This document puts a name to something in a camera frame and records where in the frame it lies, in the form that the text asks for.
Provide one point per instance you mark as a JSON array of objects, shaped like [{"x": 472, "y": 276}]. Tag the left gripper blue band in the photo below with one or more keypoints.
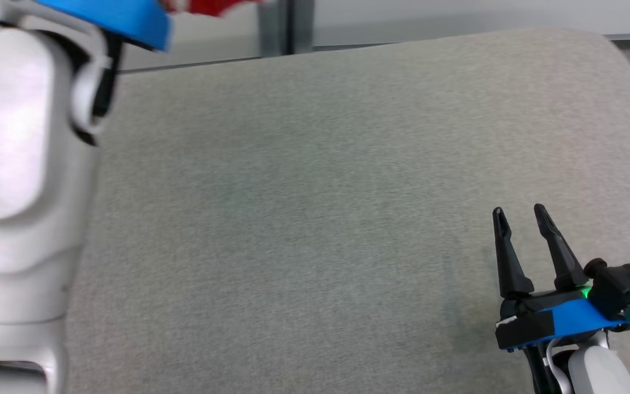
[{"x": 123, "y": 19}]

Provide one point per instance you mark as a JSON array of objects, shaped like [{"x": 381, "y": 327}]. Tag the grey double partition post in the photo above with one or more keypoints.
[{"x": 287, "y": 24}]

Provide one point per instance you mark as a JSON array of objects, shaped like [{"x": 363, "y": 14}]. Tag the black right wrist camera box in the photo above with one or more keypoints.
[{"x": 621, "y": 287}]

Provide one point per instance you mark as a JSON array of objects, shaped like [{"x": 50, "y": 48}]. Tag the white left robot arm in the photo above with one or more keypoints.
[{"x": 14, "y": 164}]

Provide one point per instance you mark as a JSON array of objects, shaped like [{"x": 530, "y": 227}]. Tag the red garment with white stripes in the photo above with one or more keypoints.
[{"x": 211, "y": 5}]

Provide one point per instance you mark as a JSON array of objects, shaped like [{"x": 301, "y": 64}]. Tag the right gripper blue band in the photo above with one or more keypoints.
[{"x": 566, "y": 320}]

